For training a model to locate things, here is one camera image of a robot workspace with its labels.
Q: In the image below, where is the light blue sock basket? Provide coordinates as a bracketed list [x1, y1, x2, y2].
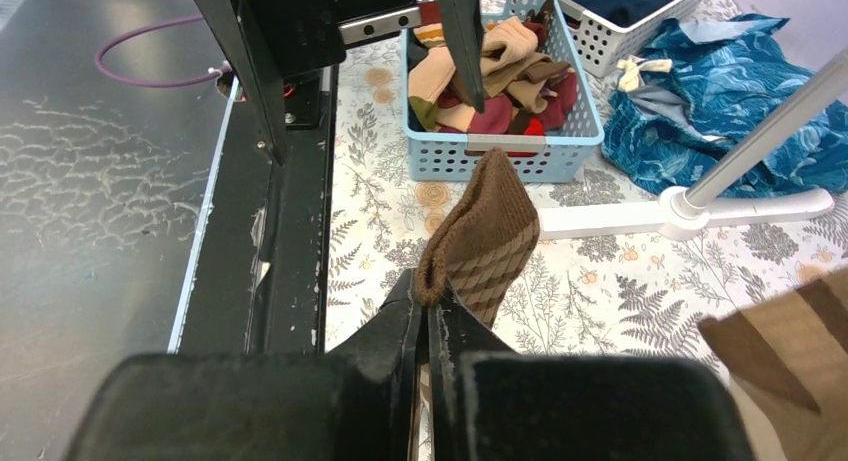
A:
[401, 0, 604, 183]

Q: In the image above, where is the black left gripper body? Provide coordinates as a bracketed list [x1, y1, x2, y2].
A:
[243, 0, 421, 78]

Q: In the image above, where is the white plastic basket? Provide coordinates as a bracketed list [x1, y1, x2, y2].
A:
[558, 0, 702, 77]

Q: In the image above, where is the pile of assorted socks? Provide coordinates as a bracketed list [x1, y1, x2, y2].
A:
[407, 0, 578, 136]

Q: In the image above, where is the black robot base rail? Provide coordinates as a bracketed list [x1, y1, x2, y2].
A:
[168, 68, 338, 355]

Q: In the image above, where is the brown striped sock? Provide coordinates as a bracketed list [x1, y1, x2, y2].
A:
[698, 269, 847, 461]
[414, 149, 541, 328]

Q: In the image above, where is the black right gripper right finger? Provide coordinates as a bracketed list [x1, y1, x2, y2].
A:
[427, 291, 754, 460]

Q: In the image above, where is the silver white drying rack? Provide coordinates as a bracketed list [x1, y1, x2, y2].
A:
[538, 50, 847, 241]

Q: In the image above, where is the blue patterned cloth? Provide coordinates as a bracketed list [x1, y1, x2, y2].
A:
[601, 13, 847, 198]

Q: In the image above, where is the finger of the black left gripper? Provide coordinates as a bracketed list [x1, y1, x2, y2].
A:
[438, 0, 485, 113]
[193, 0, 287, 165]

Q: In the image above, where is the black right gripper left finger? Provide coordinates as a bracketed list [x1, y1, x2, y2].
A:
[65, 269, 423, 460]

